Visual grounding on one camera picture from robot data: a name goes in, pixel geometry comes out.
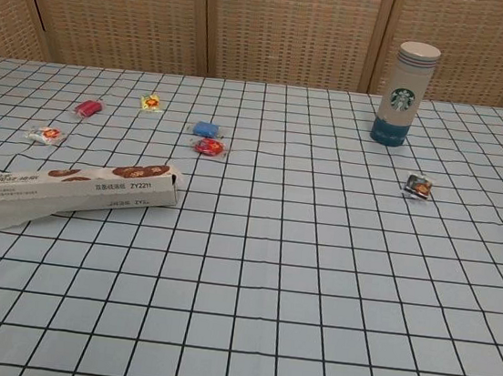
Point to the yellow wrapped candy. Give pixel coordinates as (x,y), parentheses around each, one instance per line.
(151,103)

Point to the dark wrapped candy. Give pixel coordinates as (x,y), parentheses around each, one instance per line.
(418,186)

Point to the blue wrapped candy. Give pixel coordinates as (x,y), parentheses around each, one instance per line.
(205,128)

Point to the white blue Starbucks tumbler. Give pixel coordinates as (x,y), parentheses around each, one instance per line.
(402,96)

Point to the round red wrapped candy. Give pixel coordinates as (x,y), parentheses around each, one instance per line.
(209,147)

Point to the long white baking paper box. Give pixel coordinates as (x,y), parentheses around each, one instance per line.
(72,193)

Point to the white orange wrapped candy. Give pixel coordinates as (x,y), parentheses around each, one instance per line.
(47,134)

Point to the light blue checked tablecloth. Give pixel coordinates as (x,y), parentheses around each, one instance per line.
(292,271)

